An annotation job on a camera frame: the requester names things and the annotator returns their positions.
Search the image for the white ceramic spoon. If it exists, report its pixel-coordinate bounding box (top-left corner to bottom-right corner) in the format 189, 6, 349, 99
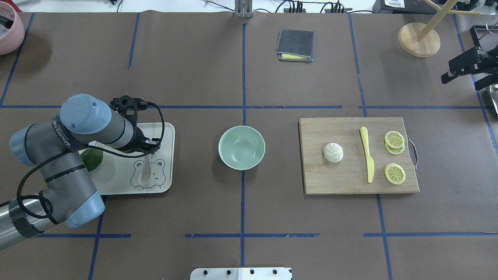
137, 154, 151, 187

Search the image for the cream bear tray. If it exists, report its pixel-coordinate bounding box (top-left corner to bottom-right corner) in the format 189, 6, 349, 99
89, 122, 175, 195

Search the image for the wooden mug tree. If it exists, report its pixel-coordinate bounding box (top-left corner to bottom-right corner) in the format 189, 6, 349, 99
397, 0, 481, 58

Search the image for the lower lemon slice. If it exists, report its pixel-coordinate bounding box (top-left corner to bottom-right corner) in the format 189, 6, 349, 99
384, 163, 406, 185

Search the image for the wooden cutting board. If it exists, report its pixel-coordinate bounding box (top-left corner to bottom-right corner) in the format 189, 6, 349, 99
299, 117, 419, 194

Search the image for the upper lemon slice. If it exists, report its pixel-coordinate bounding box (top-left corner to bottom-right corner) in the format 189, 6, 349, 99
384, 130, 405, 149

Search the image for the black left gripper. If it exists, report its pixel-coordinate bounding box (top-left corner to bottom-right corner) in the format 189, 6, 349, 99
110, 95, 161, 154

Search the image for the white steamed bun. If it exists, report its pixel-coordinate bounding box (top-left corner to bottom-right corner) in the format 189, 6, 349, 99
323, 142, 344, 163

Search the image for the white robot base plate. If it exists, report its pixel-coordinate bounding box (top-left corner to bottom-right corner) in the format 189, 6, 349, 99
190, 266, 293, 280

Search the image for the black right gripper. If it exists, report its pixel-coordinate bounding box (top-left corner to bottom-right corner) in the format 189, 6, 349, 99
441, 25, 498, 91

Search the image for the yellow plastic knife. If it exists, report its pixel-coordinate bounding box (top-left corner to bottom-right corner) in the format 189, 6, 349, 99
359, 126, 375, 183

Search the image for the green avocado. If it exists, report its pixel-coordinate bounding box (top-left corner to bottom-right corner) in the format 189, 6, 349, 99
80, 148, 103, 172

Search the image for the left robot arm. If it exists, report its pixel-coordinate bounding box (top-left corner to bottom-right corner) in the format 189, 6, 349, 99
0, 94, 162, 250

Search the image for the lemon slice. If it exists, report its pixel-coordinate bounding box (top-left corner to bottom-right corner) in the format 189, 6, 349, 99
384, 163, 406, 185
384, 144, 405, 155
384, 130, 405, 149

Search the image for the grey folded cloth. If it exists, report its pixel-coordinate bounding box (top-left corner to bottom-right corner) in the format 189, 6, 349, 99
276, 29, 314, 62

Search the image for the mint green bowl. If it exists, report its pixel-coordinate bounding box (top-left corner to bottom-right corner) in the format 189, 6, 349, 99
217, 125, 266, 170

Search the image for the pink bowl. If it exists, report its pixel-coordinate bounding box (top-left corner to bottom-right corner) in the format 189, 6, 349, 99
0, 2, 25, 55

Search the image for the middle lemon slice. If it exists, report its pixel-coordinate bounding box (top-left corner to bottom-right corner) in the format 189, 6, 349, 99
384, 144, 405, 155

